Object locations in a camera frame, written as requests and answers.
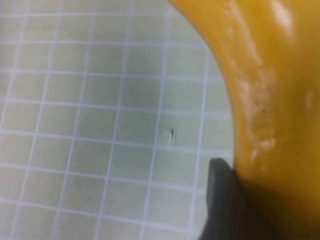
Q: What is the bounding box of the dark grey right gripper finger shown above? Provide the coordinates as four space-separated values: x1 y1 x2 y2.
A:
198 157 278 240

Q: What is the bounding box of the yellow banana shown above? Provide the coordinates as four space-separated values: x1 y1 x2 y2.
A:
166 0 320 240

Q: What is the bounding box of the green checked tablecloth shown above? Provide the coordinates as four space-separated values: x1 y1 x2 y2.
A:
0 0 237 240

